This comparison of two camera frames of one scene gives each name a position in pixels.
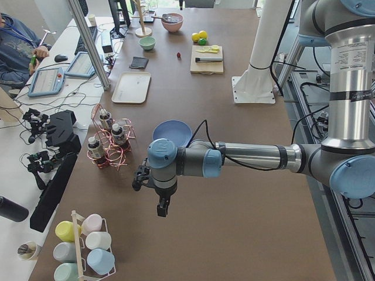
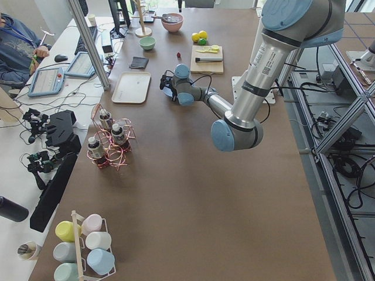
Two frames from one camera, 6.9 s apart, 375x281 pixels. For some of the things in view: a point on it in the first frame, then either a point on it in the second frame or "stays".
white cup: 98,239 stays
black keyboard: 81,45 stays
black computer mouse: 60,58 stays
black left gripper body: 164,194 → 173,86
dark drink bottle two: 118,134 stays
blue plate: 176,130 → 167,91
